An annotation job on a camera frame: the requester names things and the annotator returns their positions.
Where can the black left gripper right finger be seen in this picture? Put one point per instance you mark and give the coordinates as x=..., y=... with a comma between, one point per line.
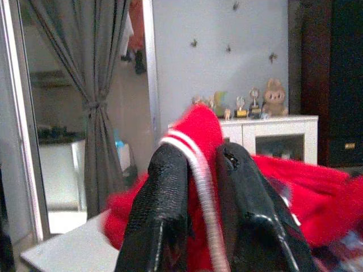
x=249, y=221

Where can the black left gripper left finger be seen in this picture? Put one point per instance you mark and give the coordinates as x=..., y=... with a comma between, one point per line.
x=161, y=204

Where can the red shirt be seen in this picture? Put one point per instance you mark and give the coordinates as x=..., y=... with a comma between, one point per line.
x=312, y=192

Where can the white glass-door cabinet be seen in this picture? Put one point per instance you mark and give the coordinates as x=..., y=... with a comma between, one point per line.
x=275, y=127

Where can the white folding table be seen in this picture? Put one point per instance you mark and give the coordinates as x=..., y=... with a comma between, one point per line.
x=73, y=249

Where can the tiny beige figurine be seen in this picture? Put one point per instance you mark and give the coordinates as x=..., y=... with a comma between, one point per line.
x=227, y=114

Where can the small gold trophy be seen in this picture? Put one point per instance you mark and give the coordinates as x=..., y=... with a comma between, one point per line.
x=240, y=109

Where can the green yellow card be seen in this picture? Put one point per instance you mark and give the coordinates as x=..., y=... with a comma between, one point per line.
x=219, y=102

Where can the tall gold trophy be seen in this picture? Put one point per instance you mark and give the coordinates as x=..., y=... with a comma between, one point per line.
x=254, y=102

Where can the grey curtain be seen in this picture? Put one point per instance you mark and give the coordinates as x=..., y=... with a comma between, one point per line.
x=93, y=99

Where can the brown plush toy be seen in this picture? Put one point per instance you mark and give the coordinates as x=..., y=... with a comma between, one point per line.
x=274, y=97

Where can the black bird wall sticker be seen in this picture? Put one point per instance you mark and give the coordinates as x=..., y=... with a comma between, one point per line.
x=228, y=48
x=273, y=57
x=194, y=43
x=236, y=5

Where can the sliding glass door frame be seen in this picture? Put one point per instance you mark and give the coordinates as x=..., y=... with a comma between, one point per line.
x=22, y=113

